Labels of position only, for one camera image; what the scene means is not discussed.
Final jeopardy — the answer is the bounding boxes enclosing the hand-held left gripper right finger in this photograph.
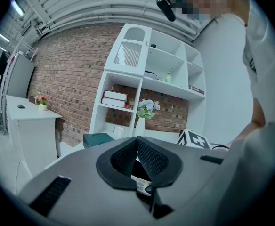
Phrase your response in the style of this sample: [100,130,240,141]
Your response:
[137,136,230,220]

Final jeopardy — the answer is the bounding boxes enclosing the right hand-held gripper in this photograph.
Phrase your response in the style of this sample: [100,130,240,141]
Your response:
[177,129,211,149]

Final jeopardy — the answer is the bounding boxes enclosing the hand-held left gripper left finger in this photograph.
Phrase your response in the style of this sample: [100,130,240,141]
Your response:
[17,136,154,226]

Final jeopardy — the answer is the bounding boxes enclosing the dark teal box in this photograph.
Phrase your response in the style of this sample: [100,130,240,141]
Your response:
[82,132,116,148]

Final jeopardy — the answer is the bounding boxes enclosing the person's right forearm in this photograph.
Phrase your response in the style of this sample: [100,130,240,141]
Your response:
[226,97,268,149]

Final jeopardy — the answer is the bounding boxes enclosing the dark red lettered book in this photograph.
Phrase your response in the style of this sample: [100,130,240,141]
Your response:
[188,85,205,96]

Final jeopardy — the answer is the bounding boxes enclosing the white mug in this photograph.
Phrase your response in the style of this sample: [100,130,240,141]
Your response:
[113,126,125,140]

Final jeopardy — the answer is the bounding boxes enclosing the white shelf unit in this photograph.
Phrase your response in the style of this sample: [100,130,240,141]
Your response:
[89,23,207,145]

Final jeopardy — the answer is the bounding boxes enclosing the white ribbed vase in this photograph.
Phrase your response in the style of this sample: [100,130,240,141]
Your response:
[135,117,146,137]

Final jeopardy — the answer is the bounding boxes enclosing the blue artificial flowers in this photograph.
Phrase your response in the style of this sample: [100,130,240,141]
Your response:
[137,99,161,120]

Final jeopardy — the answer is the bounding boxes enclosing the small potted flowers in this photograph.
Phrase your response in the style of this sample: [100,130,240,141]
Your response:
[38,96,50,111]

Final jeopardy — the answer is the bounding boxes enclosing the white side table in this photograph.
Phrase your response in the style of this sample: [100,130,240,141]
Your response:
[5,95,63,178]

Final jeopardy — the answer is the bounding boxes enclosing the stack of red books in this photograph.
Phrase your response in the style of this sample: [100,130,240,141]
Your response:
[101,97,127,108]

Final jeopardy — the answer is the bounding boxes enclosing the blue white papers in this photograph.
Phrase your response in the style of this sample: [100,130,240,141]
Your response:
[144,70,163,80]

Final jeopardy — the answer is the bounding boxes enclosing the white glass cabinet door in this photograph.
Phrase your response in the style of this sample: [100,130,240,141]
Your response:
[104,23,153,76]

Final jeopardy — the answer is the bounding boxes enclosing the person's white t-shirt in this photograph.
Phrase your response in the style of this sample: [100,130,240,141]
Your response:
[219,13,275,226]

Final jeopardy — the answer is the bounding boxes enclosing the person's head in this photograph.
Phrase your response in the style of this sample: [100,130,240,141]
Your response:
[175,0,249,21]

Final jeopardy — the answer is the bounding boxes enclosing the long ceiling light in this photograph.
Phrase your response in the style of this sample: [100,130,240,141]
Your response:
[10,0,25,16]
[0,29,11,43]

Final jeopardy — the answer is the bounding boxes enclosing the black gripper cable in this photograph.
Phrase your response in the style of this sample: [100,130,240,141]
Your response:
[209,143,231,152]

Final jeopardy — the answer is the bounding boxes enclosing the black head camera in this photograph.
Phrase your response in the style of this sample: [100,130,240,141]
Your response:
[156,0,177,22]

